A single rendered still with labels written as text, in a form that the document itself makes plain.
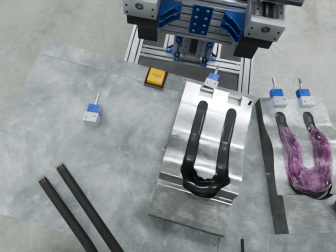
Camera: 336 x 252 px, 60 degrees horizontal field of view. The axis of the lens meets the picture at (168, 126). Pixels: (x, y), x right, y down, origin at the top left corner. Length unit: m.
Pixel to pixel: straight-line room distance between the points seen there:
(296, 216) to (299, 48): 1.75
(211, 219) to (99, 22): 1.86
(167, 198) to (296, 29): 2.02
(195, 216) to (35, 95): 0.76
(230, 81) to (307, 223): 1.16
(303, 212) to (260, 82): 1.39
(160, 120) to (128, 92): 0.17
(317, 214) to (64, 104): 0.98
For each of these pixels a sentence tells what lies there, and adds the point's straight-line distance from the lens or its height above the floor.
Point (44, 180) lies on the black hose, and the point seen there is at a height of 0.83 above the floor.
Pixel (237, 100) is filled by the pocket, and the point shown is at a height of 0.86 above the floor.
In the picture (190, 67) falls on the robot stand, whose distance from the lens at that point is 1.97.
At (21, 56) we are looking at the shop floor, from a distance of 2.43.
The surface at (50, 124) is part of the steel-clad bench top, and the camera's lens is 1.19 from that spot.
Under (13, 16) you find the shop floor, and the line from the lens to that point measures 2.68.
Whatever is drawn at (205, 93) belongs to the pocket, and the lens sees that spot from 1.13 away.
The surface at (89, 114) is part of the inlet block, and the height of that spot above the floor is 0.85.
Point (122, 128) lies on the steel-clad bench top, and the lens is 1.13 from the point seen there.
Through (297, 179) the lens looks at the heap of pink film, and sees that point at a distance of 1.10.
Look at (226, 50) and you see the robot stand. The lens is 2.10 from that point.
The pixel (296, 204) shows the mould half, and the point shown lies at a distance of 1.05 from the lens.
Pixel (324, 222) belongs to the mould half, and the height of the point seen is 0.91.
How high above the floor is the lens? 1.85
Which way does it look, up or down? 68 degrees down
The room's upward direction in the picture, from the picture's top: 9 degrees clockwise
